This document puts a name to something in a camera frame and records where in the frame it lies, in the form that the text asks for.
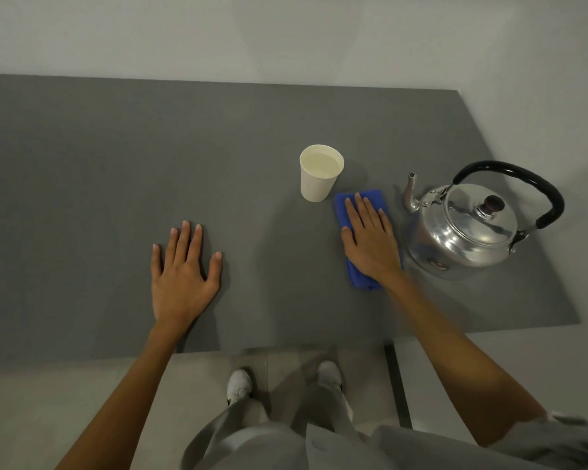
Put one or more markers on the person's right hand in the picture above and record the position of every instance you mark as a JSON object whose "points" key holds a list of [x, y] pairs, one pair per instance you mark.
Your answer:
{"points": [[375, 247]]}

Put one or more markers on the person's left hand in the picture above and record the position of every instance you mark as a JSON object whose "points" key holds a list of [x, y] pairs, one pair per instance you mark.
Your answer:
{"points": [[179, 291]]}

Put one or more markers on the person's left little finger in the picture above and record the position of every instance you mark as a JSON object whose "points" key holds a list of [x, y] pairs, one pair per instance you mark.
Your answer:
{"points": [[156, 261]]}

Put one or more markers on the person's right thumb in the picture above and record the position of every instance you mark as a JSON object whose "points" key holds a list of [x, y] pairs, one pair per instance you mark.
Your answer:
{"points": [[349, 238]]}

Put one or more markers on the person's left thumb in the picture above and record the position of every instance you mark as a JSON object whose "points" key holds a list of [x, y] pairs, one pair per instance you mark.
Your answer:
{"points": [[214, 270]]}

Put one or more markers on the person's right middle finger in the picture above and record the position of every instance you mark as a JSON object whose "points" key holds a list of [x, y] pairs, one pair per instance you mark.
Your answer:
{"points": [[363, 208]]}

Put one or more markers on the person's left middle finger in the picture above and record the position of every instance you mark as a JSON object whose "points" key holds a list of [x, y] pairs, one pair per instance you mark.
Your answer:
{"points": [[183, 242]]}

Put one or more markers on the person's right little finger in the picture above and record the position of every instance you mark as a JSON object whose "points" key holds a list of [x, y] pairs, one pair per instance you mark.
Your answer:
{"points": [[386, 221]]}

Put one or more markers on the blue cleaning cloth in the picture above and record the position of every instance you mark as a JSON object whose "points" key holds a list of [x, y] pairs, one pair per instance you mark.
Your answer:
{"points": [[342, 210]]}

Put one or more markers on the person's left forearm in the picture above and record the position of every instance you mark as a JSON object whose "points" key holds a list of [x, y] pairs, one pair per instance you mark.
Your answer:
{"points": [[127, 406]]}

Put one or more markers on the person's right forearm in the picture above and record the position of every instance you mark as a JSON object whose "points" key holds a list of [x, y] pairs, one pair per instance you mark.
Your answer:
{"points": [[451, 357]]}

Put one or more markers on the white paper cup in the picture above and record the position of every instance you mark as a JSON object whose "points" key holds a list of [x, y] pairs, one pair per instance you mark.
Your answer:
{"points": [[318, 178]]}

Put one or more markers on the silver metal kettle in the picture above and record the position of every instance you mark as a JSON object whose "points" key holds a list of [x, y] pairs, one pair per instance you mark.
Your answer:
{"points": [[436, 244]]}

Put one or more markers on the silver kettle lid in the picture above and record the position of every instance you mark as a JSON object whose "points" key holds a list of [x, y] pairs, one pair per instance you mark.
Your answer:
{"points": [[470, 217]]}

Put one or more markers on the person's white left shoe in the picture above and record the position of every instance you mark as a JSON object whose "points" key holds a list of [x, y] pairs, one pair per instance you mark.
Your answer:
{"points": [[238, 384]]}

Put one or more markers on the person's white shoe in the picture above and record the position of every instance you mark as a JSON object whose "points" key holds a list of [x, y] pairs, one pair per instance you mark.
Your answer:
{"points": [[329, 374], [238, 384]]}

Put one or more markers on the person's white right shoe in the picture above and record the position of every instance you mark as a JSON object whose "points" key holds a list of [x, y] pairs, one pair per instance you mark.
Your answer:
{"points": [[329, 374]]}

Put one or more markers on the person's grey trousers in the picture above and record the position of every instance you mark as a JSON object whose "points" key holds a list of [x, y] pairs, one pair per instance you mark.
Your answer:
{"points": [[255, 440]]}

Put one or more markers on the person's grey shirt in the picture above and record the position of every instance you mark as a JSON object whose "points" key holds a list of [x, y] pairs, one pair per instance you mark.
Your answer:
{"points": [[470, 455]]}

